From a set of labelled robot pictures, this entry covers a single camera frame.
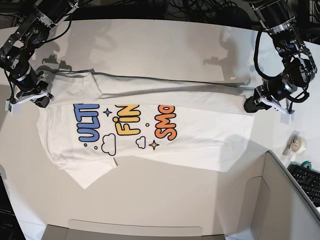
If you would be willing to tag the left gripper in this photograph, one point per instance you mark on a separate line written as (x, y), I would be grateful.
(263, 100)

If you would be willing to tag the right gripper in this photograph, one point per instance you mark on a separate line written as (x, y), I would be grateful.
(34, 86)

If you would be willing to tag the white printed t-shirt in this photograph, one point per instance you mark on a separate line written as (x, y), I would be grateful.
(95, 118)

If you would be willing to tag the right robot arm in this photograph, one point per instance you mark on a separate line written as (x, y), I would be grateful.
(37, 20)

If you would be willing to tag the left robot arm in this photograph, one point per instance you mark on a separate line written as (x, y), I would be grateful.
(290, 86)

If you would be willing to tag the clear tape dispenser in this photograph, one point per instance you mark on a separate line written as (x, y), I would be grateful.
(295, 145)

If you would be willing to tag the green tape roll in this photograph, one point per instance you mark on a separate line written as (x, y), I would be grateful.
(306, 164)

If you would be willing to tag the black keyboard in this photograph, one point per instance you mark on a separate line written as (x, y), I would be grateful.
(309, 181)

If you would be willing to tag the grey cardboard box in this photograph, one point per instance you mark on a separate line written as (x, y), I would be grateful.
(274, 207)

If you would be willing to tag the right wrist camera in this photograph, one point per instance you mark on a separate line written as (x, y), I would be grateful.
(12, 108)

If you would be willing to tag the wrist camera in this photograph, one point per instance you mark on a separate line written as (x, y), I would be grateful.
(12, 108)
(287, 118)

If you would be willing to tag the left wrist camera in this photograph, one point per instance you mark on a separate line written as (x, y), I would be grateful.
(287, 118)

